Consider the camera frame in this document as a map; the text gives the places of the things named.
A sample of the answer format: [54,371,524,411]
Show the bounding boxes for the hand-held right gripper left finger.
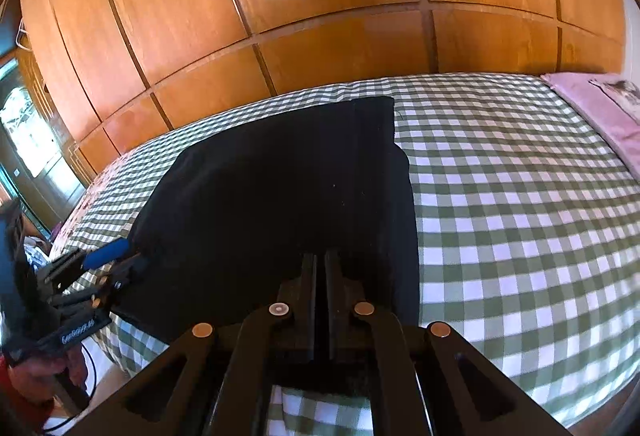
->
[67,252,318,436]

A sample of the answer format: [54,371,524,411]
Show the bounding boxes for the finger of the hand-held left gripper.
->
[42,238,132,284]
[50,255,151,317]

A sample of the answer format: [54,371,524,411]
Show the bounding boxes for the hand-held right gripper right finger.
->
[324,250,573,436]

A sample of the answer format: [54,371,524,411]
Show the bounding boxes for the black pants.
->
[111,96,422,399]

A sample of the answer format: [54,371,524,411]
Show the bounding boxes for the person's left forearm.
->
[0,356,56,433]

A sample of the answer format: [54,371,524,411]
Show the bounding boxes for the person's left hand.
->
[10,343,90,406]

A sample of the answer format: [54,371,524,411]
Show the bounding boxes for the floral bedspread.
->
[50,186,96,261]

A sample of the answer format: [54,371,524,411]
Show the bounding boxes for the window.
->
[0,50,86,227]

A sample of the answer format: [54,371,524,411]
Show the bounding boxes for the green checked bed sheet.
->
[52,72,640,436]

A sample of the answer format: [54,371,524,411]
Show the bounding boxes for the pink pillow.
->
[540,72,640,179]

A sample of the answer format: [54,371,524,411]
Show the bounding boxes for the black cable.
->
[42,338,101,434]

